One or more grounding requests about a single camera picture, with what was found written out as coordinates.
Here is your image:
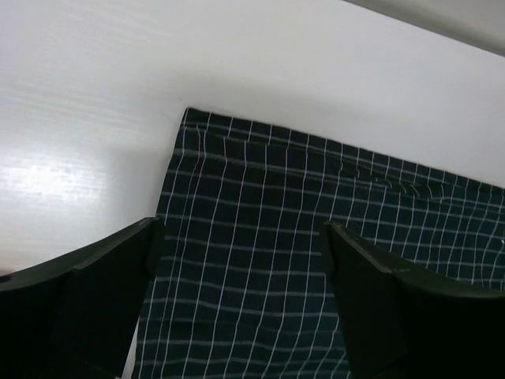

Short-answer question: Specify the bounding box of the dark checked cloth placemat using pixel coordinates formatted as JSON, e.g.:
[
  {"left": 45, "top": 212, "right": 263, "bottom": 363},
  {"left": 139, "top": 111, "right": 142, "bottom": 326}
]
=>
[{"left": 133, "top": 108, "right": 504, "bottom": 378}]

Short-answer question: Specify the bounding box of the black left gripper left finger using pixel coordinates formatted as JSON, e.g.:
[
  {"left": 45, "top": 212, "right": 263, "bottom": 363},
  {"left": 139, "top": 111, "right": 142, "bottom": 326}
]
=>
[{"left": 1, "top": 217, "right": 164, "bottom": 378}]

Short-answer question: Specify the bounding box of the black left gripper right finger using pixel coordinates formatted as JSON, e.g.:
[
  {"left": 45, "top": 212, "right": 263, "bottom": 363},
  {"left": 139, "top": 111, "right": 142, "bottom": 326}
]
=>
[{"left": 322, "top": 222, "right": 504, "bottom": 378}]

